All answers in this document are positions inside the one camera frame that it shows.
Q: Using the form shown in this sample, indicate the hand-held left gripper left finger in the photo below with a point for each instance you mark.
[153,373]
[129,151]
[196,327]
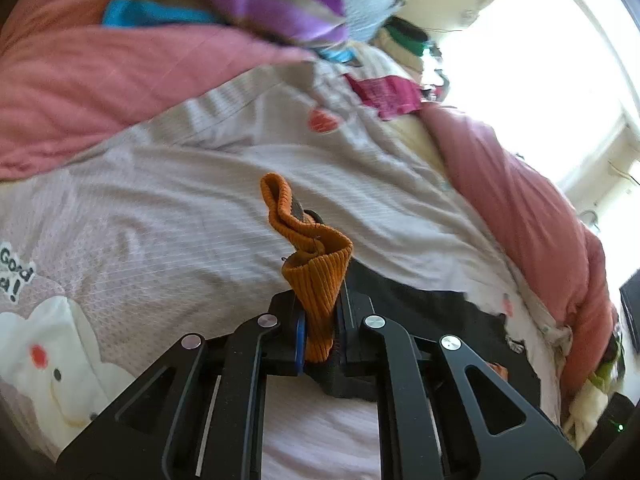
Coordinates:
[299,344]

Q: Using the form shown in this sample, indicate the bright window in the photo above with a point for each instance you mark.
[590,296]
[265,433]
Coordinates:
[540,45]

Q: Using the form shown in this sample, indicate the orange ribbed sock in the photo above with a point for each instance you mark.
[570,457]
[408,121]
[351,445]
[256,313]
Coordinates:
[320,290]

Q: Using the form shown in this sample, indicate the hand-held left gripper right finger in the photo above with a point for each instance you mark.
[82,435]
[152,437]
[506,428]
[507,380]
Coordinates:
[339,332]

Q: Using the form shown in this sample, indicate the black garment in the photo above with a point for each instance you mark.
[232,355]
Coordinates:
[425,310]

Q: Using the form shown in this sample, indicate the black monitor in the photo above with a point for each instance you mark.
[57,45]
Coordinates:
[631,310]

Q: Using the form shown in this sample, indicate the green and cream cloth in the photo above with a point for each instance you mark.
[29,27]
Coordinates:
[405,42]

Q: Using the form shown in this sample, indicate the small orange cloth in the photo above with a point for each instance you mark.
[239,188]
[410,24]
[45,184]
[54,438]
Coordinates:
[500,371]

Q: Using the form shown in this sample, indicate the cream fleece cloth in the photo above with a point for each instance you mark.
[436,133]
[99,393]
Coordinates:
[582,417]

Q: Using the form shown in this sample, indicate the yellow sheet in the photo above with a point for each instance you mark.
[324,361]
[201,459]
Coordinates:
[417,145]

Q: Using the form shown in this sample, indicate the lime green cloth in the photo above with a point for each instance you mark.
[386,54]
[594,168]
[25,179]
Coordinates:
[607,367]

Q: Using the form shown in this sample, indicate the magenta knit cloth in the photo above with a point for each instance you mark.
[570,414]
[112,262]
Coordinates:
[387,95]

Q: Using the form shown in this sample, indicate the light blue cloth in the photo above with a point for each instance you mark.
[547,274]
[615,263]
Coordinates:
[367,0]

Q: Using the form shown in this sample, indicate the pale strawberry print blanket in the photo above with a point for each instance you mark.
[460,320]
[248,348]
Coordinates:
[175,210]

